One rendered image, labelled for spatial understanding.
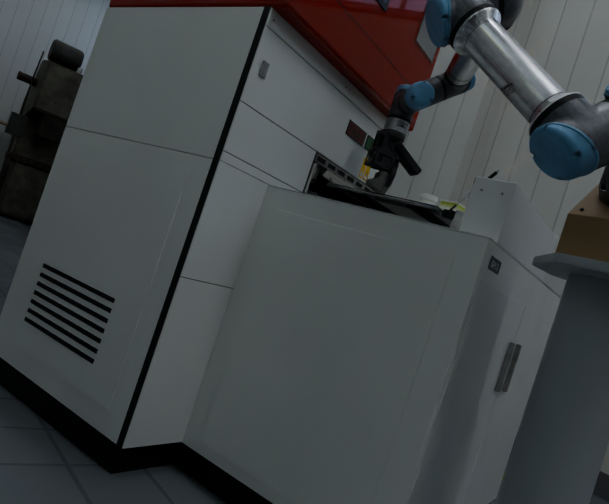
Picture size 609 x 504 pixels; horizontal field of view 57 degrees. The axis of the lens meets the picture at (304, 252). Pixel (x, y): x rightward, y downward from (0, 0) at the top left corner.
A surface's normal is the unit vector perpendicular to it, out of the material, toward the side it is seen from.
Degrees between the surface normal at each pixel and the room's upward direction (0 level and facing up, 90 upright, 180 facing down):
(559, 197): 90
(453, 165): 90
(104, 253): 90
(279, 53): 90
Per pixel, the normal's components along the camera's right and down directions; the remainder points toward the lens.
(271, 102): 0.78, 0.25
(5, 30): 0.62, 0.18
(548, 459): -0.59, -0.22
